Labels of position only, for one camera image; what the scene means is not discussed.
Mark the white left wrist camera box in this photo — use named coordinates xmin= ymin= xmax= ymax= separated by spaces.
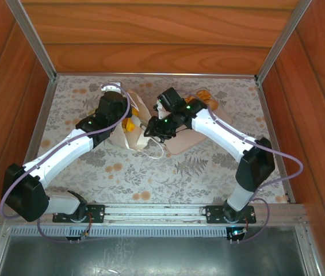
xmin=100 ymin=82 xmax=122 ymax=94

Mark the aluminium frame post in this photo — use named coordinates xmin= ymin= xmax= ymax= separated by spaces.
xmin=254 ymin=0 xmax=314 ymax=83
xmin=5 ymin=0 xmax=58 ymax=82

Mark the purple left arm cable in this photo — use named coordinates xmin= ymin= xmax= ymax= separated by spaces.
xmin=0 ymin=82 xmax=131 ymax=244

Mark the small connector board with wires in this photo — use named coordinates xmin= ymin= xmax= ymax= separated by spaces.
xmin=78 ymin=228 xmax=93 ymax=241

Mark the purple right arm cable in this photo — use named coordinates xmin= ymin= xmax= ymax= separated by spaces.
xmin=176 ymin=89 xmax=305 ymax=244

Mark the floral patterned tablecloth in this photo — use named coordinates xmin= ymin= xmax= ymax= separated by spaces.
xmin=12 ymin=75 xmax=295 ymax=204

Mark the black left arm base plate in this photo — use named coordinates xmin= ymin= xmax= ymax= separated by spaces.
xmin=52 ymin=204 xmax=106 ymax=224

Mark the aluminium side rail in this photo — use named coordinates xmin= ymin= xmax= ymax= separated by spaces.
xmin=10 ymin=79 xmax=57 ymax=202
xmin=256 ymin=80 xmax=297 ymax=204

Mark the beige square tray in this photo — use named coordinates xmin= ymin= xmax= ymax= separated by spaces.
xmin=163 ymin=88 xmax=232 ymax=156

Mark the aluminium back rail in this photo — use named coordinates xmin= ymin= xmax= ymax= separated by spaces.
xmin=55 ymin=71 xmax=258 ymax=79

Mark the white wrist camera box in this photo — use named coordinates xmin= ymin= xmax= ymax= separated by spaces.
xmin=152 ymin=102 xmax=163 ymax=119
xmin=100 ymin=82 xmax=122 ymax=94

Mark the grey slotted cable duct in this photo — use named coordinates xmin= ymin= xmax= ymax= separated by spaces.
xmin=8 ymin=225 xmax=229 ymax=239

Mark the white printed paper bag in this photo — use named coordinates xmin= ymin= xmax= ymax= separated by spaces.
xmin=89 ymin=89 xmax=165 ymax=159

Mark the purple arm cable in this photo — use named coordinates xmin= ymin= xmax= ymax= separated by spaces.
xmin=0 ymin=82 xmax=131 ymax=244
xmin=176 ymin=89 xmax=305 ymax=244

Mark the small board with green light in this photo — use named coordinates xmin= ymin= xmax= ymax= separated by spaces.
xmin=227 ymin=226 xmax=249 ymax=244

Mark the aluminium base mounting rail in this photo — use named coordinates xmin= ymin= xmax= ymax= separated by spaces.
xmin=0 ymin=201 xmax=307 ymax=228

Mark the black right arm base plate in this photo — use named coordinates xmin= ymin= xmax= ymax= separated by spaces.
xmin=202 ymin=204 xmax=257 ymax=224

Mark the shiny metal sheet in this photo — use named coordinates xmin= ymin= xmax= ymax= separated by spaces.
xmin=0 ymin=235 xmax=307 ymax=276

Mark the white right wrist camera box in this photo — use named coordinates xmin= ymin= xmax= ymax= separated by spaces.
xmin=152 ymin=102 xmax=163 ymax=119

